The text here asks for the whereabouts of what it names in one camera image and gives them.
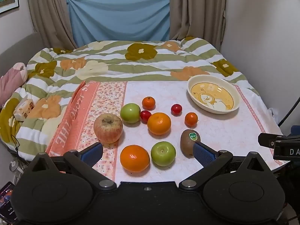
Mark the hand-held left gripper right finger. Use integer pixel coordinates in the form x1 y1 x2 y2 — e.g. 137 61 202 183
179 141 270 190

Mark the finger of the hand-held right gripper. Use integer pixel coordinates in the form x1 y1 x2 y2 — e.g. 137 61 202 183
258 133 284 149

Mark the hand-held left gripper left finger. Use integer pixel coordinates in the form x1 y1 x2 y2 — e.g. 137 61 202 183
30 142 118 191

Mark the brown kiwi with green sticker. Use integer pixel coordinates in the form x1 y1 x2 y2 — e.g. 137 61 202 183
180 129 201 158

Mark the red apple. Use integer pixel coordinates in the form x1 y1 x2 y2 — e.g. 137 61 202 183
93 113 124 144

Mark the small tangerine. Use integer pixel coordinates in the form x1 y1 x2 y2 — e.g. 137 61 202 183
142 96 156 110
184 112 199 127

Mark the green apple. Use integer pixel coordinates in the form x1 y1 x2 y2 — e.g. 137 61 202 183
120 103 141 124
150 141 177 167

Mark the large orange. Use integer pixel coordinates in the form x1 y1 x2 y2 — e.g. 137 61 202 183
120 145 150 173
147 112 172 136

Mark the cream bowl with bear print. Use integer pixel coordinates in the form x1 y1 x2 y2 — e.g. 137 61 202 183
187 74 241 114

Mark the red cherry tomato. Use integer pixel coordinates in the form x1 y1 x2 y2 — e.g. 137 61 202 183
171 104 183 116
140 110 152 124

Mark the pink floral tablecloth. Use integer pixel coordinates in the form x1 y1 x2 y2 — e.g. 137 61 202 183
44 81 291 183

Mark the tissue packet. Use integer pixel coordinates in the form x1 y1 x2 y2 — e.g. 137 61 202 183
13 98 35 122

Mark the smartphone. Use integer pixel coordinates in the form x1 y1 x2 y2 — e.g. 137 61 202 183
0 181 18 223

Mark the green striped floral blanket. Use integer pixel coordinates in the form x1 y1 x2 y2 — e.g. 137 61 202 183
0 36 260 162

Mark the pink plush pillow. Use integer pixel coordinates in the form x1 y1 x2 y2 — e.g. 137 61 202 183
0 62 28 108

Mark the grey padded headboard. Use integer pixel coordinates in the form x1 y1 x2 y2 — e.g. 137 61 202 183
0 31 44 78

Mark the light blue cloth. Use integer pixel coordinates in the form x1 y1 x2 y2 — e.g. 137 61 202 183
67 0 170 45

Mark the beige curtain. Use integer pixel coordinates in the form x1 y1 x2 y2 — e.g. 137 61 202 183
167 0 227 52
26 0 78 50

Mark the black cable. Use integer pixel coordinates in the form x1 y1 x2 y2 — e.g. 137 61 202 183
278 96 300 126

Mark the black cord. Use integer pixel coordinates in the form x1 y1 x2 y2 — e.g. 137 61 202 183
10 135 24 160

